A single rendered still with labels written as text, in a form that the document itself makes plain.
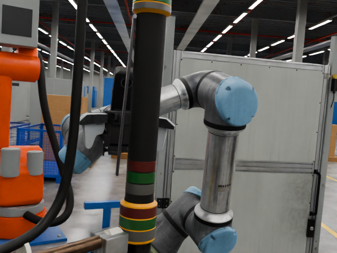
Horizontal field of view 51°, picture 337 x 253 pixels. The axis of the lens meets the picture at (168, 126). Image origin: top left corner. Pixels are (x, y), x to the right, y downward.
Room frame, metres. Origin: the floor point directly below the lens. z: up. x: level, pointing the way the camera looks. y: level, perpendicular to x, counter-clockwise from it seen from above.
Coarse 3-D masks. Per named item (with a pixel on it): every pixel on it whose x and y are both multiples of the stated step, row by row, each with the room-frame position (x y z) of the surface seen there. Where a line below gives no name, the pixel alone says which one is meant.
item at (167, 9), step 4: (136, 4) 0.39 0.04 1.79; (140, 4) 0.39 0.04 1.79; (144, 4) 0.38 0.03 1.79; (148, 4) 0.38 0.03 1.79; (152, 4) 0.38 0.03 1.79; (156, 4) 0.38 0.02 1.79; (160, 4) 0.39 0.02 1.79; (164, 4) 0.39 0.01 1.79; (132, 8) 0.40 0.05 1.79; (136, 8) 0.39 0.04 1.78; (152, 8) 0.38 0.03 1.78; (156, 8) 0.38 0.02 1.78; (160, 8) 0.39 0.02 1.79; (164, 8) 0.39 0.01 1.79; (168, 8) 0.39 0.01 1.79
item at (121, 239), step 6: (102, 228) 0.39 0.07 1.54; (108, 228) 0.39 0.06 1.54; (96, 234) 0.37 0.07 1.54; (102, 234) 0.37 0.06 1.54; (108, 234) 0.37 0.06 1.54; (114, 234) 0.37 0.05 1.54; (120, 234) 0.37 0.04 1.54; (126, 234) 0.37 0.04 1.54; (102, 240) 0.36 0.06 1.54; (108, 240) 0.36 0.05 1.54; (114, 240) 0.36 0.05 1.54; (120, 240) 0.37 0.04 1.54; (126, 240) 0.37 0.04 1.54; (102, 246) 0.36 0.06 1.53; (108, 246) 0.36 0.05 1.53; (114, 246) 0.36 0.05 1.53; (120, 246) 0.37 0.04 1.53; (126, 246) 0.37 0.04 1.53; (96, 252) 0.37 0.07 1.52; (102, 252) 0.36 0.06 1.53; (108, 252) 0.36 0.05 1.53; (114, 252) 0.36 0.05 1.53; (120, 252) 0.37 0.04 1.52; (126, 252) 0.37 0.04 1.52
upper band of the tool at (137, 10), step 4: (140, 8) 0.39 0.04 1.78; (144, 8) 0.38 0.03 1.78; (148, 8) 0.38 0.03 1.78; (132, 12) 0.41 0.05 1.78; (136, 12) 0.40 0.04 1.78; (140, 12) 0.39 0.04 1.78; (152, 12) 0.39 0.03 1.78; (156, 12) 0.39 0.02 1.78; (160, 12) 0.39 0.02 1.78; (164, 12) 0.39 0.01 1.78; (168, 12) 0.40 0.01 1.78; (168, 16) 0.41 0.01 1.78
